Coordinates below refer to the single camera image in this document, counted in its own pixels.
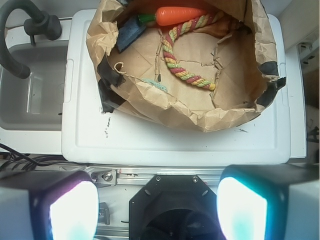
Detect orange plastic carrot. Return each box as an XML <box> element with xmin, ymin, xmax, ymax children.
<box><xmin>138</xmin><ymin>6</ymin><xmax>207</xmax><ymax>26</ymax></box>

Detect black curved faucet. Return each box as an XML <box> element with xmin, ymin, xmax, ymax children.
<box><xmin>0</xmin><ymin>0</ymin><xmax>62</xmax><ymax>79</ymax></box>

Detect multicolour braided rope toy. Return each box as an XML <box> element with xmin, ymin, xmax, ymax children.
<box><xmin>162</xmin><ymin>11</ymin><xmax>226</xmax><ymax>91</ymax></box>

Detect grey sink basin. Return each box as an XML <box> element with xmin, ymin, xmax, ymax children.
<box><xmin>0</xmin><ymin>40</ymin><xmax>68</xmax><ymax>131</ymax></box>

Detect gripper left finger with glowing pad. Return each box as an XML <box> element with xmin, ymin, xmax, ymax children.
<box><xmin>0</xmin><ymin>170</ymin><xmax>99</xmax><ymax>240</ymax></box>

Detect black cables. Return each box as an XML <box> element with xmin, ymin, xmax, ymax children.
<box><xmin>0</xmin><ymin>143</ymin><xmax>83</xmax><ymax>173</ymax></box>

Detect aluminium frame rail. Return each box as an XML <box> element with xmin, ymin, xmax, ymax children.
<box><xmin>57</xmin><ymin>164</ymin><xmax>224</xmax><ymax>188</ymax></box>

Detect small teal knitted strip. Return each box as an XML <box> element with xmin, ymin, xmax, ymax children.
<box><xmin>141</xmin><ymin>78</ymin><xmax>168</xmax><ymax>92</ymax></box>

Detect brown paper bag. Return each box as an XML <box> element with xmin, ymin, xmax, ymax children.
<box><xmin>86</xmin><ymin>0</ymin><xmax>286</xmax><ymax>133</ymax></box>

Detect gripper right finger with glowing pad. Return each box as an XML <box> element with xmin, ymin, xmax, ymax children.
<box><xmin>216</xmin><ymin>163</ymin><xmax>320</xmax><ymax>240</ymax></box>

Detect blue cloth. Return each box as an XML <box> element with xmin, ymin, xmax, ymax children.
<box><xmin>116</xmin><ymin>15</ymin><xmax>147</xmax><ymax>53</ymax></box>

